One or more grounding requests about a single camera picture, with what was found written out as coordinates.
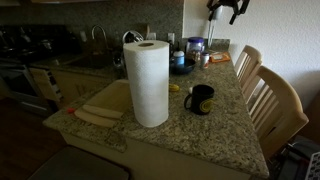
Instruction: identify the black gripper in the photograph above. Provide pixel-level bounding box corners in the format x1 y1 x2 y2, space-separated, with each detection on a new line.
206 0 252 26

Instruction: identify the dark blue bowl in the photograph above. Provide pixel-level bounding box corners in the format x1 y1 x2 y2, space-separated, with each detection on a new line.
169 56 197 76

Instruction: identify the clear jar blue lid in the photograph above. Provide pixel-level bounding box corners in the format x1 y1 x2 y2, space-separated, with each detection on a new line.
185 36 206 63

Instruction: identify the orange flat package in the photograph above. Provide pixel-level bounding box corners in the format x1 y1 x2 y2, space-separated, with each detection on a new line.
209 51 232 64

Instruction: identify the small yellow object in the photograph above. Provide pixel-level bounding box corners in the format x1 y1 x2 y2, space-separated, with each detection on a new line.
168 83 181 93

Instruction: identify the black mug yellow logo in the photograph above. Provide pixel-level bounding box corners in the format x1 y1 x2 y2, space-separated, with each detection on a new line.
183 83 216 116

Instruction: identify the silver metal pot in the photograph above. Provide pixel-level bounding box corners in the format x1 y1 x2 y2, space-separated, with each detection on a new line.
121 29 145 44

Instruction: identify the white paper towel roll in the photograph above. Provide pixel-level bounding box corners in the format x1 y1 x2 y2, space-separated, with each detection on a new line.
122 39 171 128

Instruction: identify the large light wooden chair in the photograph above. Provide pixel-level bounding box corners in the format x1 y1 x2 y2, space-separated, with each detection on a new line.
248 65 310 161

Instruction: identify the curved metal faucet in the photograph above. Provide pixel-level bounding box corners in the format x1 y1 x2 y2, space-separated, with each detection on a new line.
90 23 110 54

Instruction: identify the large wooden cutting board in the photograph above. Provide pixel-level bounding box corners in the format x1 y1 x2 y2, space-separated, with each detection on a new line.
82 78 133 120

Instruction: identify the grey bag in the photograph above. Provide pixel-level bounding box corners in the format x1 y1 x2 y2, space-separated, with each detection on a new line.
271 135 320 180

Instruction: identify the small wooden cutting board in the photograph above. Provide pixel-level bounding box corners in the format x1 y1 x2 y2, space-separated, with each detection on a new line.
73 107 118 129

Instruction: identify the white grid panel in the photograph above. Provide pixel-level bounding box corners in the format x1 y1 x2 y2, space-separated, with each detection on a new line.
304 151 320 180

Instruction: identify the beige striped dish towel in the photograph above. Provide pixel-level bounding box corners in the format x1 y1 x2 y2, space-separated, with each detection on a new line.
28 67 63 103

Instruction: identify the black stove top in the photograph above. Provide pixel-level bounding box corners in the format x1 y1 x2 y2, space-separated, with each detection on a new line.
0 24 81 65

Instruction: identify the dark padded stool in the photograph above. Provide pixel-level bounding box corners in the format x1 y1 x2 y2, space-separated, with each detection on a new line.
27 144 131 180

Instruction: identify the oven front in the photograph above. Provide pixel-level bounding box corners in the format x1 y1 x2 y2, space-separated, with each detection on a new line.
0 63 58 117

